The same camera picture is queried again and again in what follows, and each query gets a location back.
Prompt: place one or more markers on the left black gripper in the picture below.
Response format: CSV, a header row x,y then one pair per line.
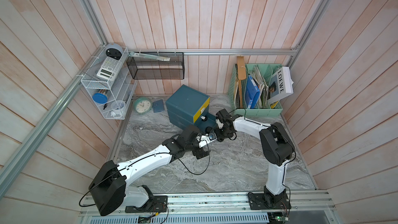
x,y
200,153

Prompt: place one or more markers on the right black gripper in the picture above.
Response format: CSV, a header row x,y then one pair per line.
x,y
218,136

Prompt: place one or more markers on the teal bottom drawer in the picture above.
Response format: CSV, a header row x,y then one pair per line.
x,y
208,125

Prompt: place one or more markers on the yellow top drawer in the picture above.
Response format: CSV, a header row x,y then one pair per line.
x,y
201,110

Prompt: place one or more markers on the teal drawer cabinet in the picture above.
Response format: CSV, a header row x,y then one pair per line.
x,y
183,104

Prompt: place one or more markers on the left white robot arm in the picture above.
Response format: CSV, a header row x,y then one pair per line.
x,y
109,187

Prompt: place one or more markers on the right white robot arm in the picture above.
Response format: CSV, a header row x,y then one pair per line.
x,y
277,148

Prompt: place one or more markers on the blue folder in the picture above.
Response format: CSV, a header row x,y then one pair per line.
x,y
252,93

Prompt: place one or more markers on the green file organizer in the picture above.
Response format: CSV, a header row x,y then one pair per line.
x,y
267,71

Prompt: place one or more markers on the small blue notebook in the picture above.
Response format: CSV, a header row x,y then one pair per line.
x,y
158,106

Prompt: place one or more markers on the green round alarm clock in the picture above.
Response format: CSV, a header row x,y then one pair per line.
x,y
142,105

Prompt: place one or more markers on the white Loewe book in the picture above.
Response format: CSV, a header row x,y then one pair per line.
x,y
280,86

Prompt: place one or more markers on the black mesh basket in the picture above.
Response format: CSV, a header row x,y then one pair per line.
x,y
145,69

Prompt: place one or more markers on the white mug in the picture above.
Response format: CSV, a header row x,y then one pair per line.
x,y
117,108

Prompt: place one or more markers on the blue round lid jar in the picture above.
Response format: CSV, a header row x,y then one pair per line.
x,y
100,96

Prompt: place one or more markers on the white ruler strip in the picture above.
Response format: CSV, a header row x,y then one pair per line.
x,y
148,56

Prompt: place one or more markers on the white calculator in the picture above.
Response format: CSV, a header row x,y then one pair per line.
x,y
109,69

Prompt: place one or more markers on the grey round speaker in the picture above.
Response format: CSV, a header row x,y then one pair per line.
x,y
114,51

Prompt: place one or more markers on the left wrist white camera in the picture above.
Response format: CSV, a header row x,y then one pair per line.
x,y
204,140

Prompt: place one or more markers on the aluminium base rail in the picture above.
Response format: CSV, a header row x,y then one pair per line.
x,y
307,207

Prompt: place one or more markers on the white wire shelf rack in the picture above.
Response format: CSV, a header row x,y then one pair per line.
x,y
122,88

